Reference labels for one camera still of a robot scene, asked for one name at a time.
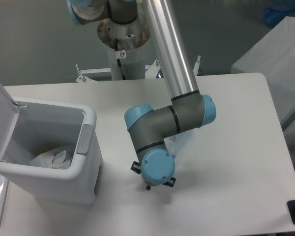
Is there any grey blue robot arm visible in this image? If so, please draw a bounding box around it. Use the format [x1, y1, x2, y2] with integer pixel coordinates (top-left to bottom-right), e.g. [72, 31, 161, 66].
[67, 0, 216, 189]

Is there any clear plastic packaging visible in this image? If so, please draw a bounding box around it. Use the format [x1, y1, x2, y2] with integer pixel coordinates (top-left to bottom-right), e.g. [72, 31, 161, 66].
[29, 145, 75, 170]

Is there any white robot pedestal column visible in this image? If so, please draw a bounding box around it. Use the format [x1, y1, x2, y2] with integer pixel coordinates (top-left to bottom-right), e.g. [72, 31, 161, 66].
[97, 13, 150, 81]

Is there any white trash can lid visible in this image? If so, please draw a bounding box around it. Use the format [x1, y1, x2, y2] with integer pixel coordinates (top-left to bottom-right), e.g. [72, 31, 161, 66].
[0, 83, 27, 159]

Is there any white metal base frame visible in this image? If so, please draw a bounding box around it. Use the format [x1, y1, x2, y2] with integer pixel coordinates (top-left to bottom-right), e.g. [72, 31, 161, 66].
[76, 55, 201, 82]

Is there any black pedestal cable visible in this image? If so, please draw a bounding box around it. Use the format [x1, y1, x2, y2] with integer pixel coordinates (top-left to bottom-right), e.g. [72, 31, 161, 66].
[114, 38, 127, 81]

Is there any clear plastic water bottle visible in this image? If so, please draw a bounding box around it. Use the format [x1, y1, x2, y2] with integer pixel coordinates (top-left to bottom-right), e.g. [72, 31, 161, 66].
[164, 130, 194, 163]

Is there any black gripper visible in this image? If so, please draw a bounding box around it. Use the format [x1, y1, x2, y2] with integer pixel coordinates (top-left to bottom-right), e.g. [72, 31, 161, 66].
[130, 161, 175, 190]

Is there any white trash can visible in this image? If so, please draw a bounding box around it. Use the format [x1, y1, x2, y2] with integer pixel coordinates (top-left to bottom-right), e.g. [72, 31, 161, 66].
[0, 96, 103, 205]

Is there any blue object in background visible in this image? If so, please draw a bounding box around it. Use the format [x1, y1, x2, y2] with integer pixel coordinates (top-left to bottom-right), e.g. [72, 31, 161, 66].
[263, 0, 295, 28]

